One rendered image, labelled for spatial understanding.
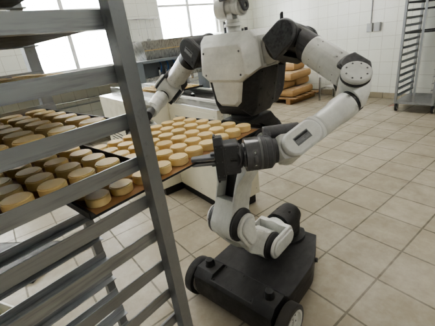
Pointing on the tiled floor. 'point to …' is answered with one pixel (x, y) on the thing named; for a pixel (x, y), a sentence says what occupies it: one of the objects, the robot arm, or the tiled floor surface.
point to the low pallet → (298, 97)
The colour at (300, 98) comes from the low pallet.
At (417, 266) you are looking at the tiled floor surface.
